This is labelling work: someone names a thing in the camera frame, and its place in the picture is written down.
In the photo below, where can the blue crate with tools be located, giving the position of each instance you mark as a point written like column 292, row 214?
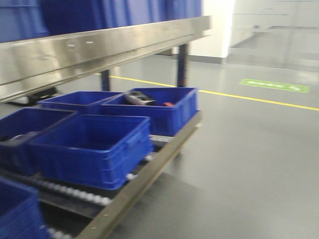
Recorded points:
column 169, row 108

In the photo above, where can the front blue crate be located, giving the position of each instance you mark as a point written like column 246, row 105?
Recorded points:
column 93, row 150

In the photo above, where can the rear blue crate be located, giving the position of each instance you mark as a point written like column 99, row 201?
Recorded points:
column 85, row 102

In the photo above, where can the steel upper shelf beam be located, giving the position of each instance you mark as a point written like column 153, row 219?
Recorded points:
column 32, row 65

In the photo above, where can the left blue crate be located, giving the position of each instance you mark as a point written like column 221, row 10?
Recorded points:
column 18, row 129

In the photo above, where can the corner blue crate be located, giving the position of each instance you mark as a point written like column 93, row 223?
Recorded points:
column 20, row 213

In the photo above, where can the blue crates on upper shelf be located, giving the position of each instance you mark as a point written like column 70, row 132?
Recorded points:
column 28, row 19

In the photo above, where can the steel lower rack frame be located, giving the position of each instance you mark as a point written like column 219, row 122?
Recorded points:
column 73, row 211

